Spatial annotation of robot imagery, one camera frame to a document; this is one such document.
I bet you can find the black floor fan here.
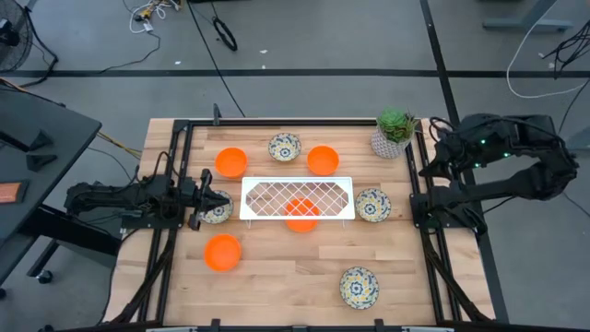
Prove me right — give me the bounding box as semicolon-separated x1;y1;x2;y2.
0;0;60;89

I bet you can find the succulent in patterned pot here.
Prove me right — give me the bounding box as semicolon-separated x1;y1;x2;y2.
370;107;419;160

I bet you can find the black metal table frame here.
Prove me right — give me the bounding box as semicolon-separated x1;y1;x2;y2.
108;103;497;332

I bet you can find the orange plastic mini bowl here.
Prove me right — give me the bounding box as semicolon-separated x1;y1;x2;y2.
203;232;242;273
214;146;249;180
306;144;341;177

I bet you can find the orange plate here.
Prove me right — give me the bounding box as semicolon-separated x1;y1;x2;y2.
284;197;320;233

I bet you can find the curved black floor cable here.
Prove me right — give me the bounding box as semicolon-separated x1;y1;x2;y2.
556;78;590;219

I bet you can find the yellow blue floral bowl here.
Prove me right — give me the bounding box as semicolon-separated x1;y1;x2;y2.
198;189;235;226
354;187;393;223
267;132;302;162
338;266;381;311

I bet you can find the thin black floor cable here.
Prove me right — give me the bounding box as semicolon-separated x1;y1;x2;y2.
99;30;162;75

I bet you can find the small black wedge block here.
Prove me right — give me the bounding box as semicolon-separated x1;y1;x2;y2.
26;153;59;172

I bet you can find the gray desk foot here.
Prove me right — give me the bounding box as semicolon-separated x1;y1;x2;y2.
566;127;590;151
482;0;575;33

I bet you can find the black side desk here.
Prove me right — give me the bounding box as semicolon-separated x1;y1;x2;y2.
0;87;124;301

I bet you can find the large black wedge block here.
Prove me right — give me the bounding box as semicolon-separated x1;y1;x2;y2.
0;127;54;153

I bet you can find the white lattice shelf rack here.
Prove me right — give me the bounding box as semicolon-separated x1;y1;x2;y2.
239;176;357;230

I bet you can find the long black floor cable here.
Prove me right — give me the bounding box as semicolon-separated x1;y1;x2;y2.
186;0;246;117

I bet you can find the black cable bundle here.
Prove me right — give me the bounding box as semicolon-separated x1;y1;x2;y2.
542;20;590;79

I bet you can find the coiled black cable loop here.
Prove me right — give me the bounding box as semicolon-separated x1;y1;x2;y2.
211;16;239;52

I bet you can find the white floor cable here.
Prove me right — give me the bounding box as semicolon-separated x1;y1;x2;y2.
505;0;590;100

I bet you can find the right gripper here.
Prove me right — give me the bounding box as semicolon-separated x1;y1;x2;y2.
418;132;469;183

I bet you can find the white and yellow cable bundle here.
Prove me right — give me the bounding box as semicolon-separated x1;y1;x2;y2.
127;0;181;34

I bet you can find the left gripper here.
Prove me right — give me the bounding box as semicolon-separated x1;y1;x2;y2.
179;168;231;231

